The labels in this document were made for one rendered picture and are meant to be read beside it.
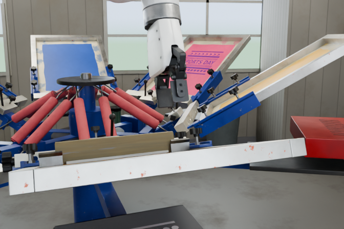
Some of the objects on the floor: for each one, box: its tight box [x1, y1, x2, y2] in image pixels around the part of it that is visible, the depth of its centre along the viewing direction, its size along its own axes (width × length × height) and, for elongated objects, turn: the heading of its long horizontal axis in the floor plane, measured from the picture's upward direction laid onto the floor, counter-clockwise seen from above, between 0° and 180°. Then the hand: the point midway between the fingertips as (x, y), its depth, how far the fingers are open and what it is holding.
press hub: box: [51, 73, 124, 223], centre depth 209 cm, size 40×40×135 cm
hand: (171, 100), depth 71 cm, fingers open, 8 cm apart
